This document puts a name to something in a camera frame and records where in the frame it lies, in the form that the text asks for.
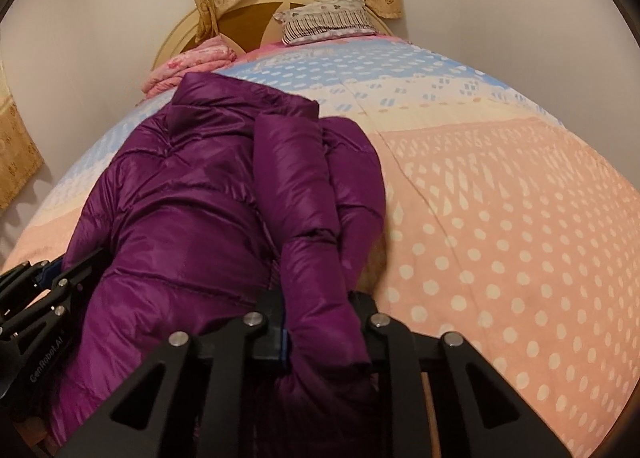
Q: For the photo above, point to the striped floral pillow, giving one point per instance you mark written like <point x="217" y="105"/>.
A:
<point x="325" y="21"/>

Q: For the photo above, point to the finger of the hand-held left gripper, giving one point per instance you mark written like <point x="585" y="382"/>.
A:
<point x="65" y="288"/>
<point x="47" y="272"/>

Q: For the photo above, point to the cream wooden headboard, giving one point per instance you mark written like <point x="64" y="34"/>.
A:
<point x="245" y="23"/>

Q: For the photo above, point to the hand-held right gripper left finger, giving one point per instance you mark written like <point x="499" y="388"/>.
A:
<point x="272" y="338"/>

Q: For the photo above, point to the pink folded blanket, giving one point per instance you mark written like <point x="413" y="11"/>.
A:
<point x="192" y="61"/>

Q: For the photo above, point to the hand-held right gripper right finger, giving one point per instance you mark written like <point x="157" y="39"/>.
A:
<point x="367" y="333"/>

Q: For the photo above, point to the purple puffer jacket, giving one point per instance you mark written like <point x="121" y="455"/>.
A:
<point x="200" y="218"/>

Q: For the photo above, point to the pastel dotted bedspread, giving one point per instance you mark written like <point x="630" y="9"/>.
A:
<point x="500" y="218"/>

